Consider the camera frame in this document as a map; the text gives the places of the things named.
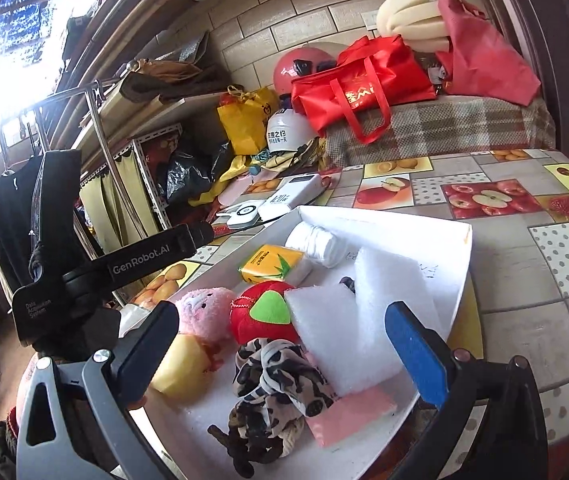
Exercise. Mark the black hanging jacket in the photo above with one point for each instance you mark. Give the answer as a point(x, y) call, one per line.
point(12, 225)

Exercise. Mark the metal shelf rack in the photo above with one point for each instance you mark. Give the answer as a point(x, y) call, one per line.
point(109, 160)

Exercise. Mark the white helmet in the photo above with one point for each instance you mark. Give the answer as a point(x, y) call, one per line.
point(289, 132)

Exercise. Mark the pinkish red fabric bag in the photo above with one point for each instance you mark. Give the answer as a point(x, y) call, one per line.
point(484, 60)

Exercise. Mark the brown plaid blanket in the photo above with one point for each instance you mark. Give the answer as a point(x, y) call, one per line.
point(439, 125)

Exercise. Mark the pink plush toy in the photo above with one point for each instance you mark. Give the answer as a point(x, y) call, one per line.
point(204, 310)

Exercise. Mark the black plastic bag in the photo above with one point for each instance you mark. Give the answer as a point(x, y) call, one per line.
point(194, 170)

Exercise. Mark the cream foam roll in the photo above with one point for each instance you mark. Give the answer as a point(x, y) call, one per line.
point(409, 17)

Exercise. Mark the leopard print scrunchie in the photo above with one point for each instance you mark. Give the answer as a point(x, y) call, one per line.
point(279, 375)

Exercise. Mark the yellow shopping bag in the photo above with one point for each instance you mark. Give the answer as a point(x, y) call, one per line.
point(244, 122)

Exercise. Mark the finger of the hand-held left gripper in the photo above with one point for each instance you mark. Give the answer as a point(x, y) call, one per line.
point(197, 237)

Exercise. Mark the white foam block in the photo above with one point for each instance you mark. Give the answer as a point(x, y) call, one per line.
point(394, 285)
point(339, 340)

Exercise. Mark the narrow brown panelled door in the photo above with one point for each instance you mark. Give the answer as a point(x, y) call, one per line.
point(539, 35)

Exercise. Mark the yellow tissue pack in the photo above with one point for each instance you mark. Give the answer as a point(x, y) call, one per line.
point(269, 265)

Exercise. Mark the fruit print tablecloth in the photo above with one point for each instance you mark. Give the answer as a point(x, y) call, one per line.
point(514, 270)

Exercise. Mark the brown bag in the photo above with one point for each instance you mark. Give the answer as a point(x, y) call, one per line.
point(169, 77)

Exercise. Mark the white power bank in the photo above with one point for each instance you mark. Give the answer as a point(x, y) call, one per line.
point(289, 190)

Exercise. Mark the yellow rack curtain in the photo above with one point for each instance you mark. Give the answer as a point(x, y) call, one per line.
point(114, 205)

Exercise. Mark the bright window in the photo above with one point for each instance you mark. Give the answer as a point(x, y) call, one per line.
point(14, 20)

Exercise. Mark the white round gadget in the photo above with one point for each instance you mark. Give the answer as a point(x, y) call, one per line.
point(242, 212)

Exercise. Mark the pink sponge sheet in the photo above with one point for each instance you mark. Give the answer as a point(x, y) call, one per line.
point(349, 417)

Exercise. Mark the white socks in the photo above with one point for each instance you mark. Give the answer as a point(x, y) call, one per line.
point(314, 245)

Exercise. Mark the red apple plush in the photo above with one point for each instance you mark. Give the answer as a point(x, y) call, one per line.
point(254, 320)

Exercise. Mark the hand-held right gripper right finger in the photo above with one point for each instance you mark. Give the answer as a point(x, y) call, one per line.
point(414, 355)

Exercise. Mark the white cardboard box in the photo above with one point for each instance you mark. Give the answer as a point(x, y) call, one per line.
point(414, 240)

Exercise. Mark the red tote bag gold print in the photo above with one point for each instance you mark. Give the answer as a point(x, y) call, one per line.
point(364, 90)

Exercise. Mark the yellow sponge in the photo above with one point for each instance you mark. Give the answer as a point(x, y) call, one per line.
point(184, 367)

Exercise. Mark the dark brown scrunchie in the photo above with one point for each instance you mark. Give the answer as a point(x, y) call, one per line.
point(244, 440)

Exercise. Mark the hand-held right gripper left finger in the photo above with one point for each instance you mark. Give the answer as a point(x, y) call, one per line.
point(147, 350)

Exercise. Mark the red helmet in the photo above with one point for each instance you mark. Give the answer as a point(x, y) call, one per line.
point(299, 67)

